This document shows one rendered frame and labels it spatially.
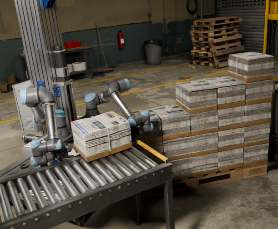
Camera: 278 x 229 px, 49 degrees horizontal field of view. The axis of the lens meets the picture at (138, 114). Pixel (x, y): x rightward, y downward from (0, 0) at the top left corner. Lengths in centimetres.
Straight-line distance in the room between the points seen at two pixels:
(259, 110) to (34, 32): 226
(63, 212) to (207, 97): 174
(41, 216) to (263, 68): 237
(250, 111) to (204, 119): 50
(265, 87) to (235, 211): 123
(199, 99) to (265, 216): 120
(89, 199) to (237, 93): 183
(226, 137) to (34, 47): 203
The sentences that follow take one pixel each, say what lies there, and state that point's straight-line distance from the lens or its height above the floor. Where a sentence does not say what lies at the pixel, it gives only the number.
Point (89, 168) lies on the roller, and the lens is 223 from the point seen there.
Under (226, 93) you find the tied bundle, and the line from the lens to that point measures 308.
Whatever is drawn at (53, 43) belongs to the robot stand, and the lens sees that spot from 291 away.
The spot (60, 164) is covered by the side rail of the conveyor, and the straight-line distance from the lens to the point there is 236.
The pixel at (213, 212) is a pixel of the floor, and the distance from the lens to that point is 305.
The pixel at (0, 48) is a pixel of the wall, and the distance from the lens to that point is 898.
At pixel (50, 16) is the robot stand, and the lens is 292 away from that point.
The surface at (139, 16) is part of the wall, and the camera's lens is 1028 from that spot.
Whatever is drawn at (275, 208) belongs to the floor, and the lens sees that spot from 321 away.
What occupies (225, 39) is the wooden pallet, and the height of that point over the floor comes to 73.
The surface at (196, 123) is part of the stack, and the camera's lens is 305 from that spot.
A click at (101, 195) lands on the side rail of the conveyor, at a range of 197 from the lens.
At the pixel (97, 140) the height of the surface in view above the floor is 95.
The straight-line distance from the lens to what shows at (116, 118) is 240.
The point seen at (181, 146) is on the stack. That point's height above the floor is 51.
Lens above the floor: 185
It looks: 20 degrees down
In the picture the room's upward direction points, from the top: 5 degrees counter-clockwise
